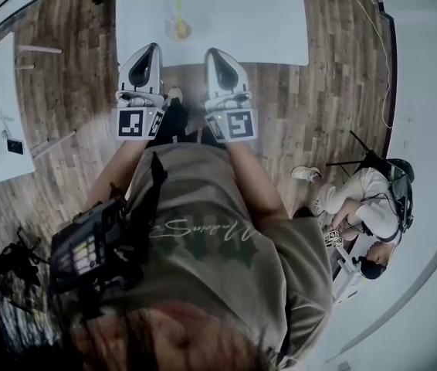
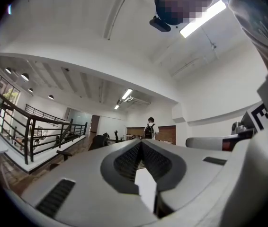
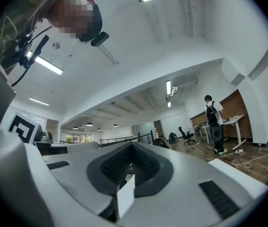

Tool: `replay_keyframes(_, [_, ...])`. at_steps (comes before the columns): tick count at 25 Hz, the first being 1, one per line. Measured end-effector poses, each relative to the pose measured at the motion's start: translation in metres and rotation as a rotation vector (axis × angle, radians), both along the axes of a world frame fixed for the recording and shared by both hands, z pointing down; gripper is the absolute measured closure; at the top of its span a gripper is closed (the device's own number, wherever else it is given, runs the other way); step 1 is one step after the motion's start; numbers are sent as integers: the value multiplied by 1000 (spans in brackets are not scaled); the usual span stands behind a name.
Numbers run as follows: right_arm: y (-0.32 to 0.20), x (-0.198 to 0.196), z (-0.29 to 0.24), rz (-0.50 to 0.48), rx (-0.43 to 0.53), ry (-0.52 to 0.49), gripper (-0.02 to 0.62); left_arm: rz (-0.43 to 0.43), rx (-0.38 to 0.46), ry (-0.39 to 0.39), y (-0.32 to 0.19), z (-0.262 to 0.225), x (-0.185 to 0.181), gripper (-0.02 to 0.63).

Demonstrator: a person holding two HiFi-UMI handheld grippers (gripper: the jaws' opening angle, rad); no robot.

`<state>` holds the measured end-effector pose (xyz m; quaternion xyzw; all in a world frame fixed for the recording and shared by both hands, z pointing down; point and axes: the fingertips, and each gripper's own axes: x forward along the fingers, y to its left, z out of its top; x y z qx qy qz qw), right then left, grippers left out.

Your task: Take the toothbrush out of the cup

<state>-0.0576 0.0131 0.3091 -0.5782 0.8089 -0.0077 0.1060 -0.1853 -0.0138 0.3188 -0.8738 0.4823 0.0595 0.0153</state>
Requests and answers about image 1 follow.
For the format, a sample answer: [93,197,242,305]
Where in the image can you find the black trousers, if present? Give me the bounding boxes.
[155,97,228,151]

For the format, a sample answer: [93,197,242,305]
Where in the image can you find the person's left forearm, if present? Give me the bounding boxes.
[86,138,147,209]

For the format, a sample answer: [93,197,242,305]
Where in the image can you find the black folding stand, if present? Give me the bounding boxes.
[325,129,388,179]

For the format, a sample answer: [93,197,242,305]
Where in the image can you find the black strap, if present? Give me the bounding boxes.
[150,151,170,226]

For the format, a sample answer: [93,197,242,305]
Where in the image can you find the olive t-shirt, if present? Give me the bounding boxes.
[67,144,336,371]

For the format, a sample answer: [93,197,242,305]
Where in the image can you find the black cable bundle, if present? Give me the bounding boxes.
[0,225,52,288]

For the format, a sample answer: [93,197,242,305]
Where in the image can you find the black belt-worn device box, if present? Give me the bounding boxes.
[47,195,144,298]

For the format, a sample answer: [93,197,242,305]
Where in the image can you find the white cable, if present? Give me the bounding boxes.
[331,0,396,130]

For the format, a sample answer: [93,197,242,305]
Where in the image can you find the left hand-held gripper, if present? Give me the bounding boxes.
[114,43,166,141]

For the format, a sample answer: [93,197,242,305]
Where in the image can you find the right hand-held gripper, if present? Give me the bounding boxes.
[203,47,258,145]

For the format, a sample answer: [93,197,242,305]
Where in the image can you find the person's right forearm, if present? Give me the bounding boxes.
[225,140,290,220]

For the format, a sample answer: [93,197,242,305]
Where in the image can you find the person's white shoe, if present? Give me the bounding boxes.
[290,165,322,184]
[162,86,185,110]

